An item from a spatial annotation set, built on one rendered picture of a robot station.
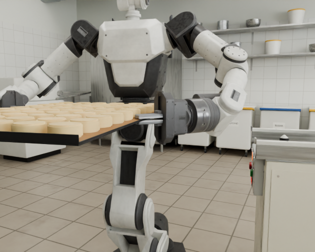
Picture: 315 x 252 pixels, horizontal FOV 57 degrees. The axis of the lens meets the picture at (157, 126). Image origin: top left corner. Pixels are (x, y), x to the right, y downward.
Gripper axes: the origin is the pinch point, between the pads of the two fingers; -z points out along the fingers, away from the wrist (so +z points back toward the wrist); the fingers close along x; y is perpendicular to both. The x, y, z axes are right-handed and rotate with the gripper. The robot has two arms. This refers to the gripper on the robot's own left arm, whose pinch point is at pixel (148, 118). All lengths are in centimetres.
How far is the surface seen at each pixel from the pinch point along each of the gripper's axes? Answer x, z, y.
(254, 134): -13, 65, -24
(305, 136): -13, 79, -10
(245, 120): -42, 302, -244
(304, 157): -15, 54, 5
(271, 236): -42, 47, 0
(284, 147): -12, 49, 1
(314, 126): -46, 354, -170
